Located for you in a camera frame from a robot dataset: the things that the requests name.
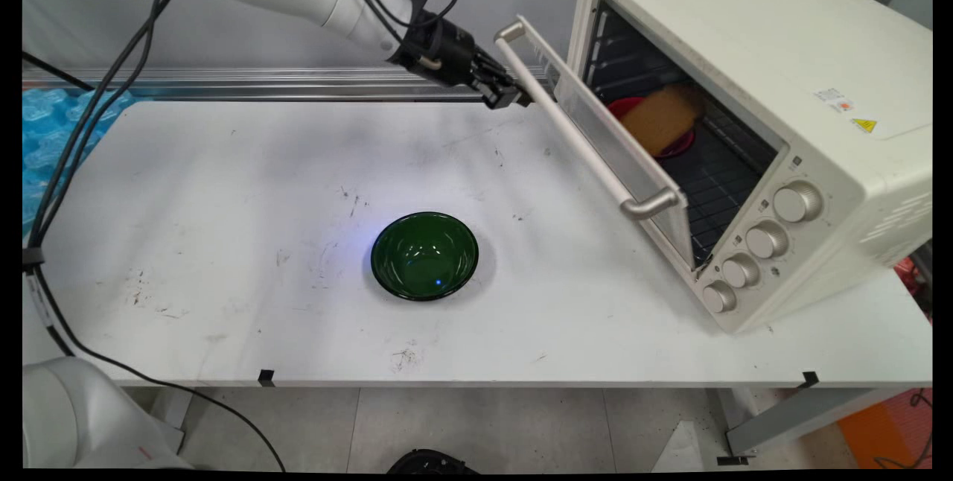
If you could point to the white upright table leg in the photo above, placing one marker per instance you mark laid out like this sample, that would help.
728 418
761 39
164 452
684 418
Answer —
173 414

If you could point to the large silver oven knob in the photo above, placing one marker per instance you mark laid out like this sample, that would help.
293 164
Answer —
797 202

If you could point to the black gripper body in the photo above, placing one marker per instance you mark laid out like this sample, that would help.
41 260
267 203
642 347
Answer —
441 53

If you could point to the brown bread slice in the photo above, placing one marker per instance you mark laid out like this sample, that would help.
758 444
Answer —
663 118

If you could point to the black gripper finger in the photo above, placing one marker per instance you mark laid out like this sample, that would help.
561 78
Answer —
510 97
500 70

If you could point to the white oven label sticker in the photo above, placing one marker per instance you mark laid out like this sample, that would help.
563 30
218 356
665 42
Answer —
832 99

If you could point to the cream glass oven door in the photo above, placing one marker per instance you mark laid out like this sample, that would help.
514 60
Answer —
595 135

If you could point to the red object behind oven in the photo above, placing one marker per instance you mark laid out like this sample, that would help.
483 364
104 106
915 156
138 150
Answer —
907 276

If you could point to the black tape piece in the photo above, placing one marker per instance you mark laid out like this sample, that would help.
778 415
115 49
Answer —
810 379
266 377

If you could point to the black round floor object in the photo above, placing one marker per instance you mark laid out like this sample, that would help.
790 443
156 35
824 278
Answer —
432 462

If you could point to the orange floor mat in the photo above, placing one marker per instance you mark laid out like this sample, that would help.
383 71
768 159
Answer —
886 429

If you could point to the red bowl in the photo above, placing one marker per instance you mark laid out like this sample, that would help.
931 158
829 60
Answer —
679 146

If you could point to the grey slanted table leg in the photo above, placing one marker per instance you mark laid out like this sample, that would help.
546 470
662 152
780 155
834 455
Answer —
804 414

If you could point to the aluminium rail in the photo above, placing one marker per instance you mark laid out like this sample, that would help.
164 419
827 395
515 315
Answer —
298 83

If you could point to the yellow warning sticker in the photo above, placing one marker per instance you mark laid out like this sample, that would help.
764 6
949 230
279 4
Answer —
864 125

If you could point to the green glass bowl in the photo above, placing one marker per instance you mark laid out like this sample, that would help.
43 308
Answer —
424 256

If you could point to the cream toaster oven body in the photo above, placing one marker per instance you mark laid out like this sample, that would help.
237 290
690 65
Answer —
841 56

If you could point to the blue bubble wrap sheet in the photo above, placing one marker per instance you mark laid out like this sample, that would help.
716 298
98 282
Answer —
52 131

